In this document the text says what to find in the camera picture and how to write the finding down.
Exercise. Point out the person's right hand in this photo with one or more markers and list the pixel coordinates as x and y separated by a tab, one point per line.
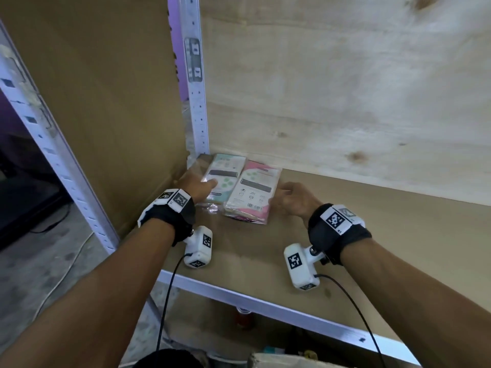
301	203

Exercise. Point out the person's left hand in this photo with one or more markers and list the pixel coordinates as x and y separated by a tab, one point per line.
193	185

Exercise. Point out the person's left fingers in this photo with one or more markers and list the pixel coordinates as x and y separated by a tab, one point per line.
209	186

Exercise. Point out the person's right fingers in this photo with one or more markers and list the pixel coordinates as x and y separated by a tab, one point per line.
279	199

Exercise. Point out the green plastic-wrapped packet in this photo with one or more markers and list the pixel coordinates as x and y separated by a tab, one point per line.
226	170

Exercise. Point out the pink plastic-wrapped packet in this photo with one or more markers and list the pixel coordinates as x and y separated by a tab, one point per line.
251	191

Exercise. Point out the person's left forearm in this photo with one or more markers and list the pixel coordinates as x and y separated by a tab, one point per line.
96	298

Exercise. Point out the person's right forearm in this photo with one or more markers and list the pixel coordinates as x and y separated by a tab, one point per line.
418	302

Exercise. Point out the white perforated metal shelf upright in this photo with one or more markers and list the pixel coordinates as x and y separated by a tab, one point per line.
193	103
51	149

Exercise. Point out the brown shelf board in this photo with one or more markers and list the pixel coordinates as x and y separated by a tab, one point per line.
383	233

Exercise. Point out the red can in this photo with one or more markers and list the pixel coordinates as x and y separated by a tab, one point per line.
244	318

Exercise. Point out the grey label sticker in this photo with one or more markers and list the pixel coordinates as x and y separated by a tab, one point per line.
193	59

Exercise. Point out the plywood back panel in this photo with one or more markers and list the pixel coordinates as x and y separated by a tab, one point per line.
345	84

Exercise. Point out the brown cardboard side panel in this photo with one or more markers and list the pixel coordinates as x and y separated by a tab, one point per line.
111	91

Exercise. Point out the black furniture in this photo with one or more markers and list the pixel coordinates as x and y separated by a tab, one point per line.
27	187

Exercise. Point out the white wrist camera with marker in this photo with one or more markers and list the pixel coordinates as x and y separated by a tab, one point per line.
199	247
301	266

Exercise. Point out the white metal shelf rail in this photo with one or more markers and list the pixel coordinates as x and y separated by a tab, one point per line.
276	308

